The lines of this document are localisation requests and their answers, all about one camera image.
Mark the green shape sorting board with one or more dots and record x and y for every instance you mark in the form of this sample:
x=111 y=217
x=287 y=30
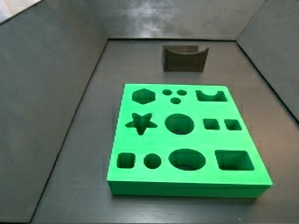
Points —
x=181 y=144

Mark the dark grey curved block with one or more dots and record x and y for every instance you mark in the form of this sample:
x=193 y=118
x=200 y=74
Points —
x=183 y=58

